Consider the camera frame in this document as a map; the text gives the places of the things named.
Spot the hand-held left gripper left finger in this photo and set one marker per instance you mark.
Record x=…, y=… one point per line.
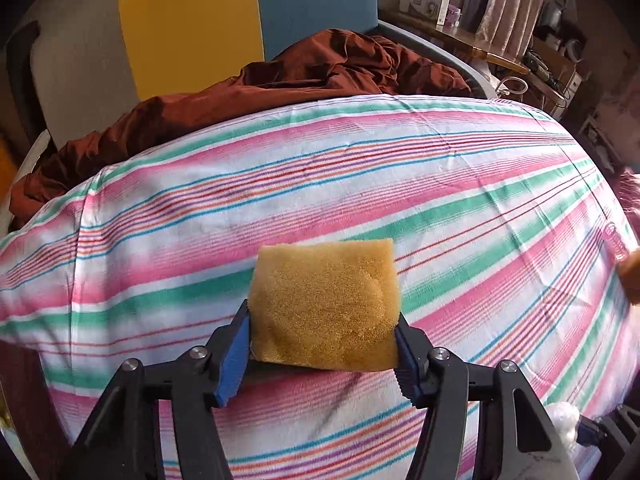
x=232, y=365

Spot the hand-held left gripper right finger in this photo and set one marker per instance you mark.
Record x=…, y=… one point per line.
x=407, y=370

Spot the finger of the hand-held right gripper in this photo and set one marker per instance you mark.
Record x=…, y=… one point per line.
x=587, y=432

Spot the tan round bun snack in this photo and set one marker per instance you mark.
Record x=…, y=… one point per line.
x=320, y=305

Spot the white foam wrap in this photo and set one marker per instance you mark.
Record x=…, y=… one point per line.
x=562, y=420

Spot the yellow wrapped snack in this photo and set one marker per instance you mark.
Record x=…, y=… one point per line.
x=632, y=277

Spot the striped pink green blanket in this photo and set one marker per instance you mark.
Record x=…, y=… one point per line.
x=400, y=185

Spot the pink fabric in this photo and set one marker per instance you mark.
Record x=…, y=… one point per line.
x=630, y=200

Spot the reddish brown quilt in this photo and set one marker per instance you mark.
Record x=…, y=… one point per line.
x=300, y=75

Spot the wooden wardrobe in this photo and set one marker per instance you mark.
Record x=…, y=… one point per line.
x=6, y=165

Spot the wooden shelf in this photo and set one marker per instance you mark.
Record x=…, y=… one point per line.
x=475, y=42

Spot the cluttered wooden rack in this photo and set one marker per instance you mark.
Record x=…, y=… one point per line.
x=560, y=60

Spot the pink cup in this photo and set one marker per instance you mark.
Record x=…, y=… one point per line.
x=453, y=16

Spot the white printed carton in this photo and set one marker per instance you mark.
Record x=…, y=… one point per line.
x=425, y=0

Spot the pale pink curtain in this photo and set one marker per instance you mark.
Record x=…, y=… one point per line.
x=510, y=5

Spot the white bed rail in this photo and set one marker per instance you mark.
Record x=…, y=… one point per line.
x=30, y=157

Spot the grey bed frame rail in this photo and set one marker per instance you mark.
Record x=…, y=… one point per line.
x=450, y=57

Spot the black post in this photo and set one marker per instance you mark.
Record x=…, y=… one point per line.
x=20, y=85

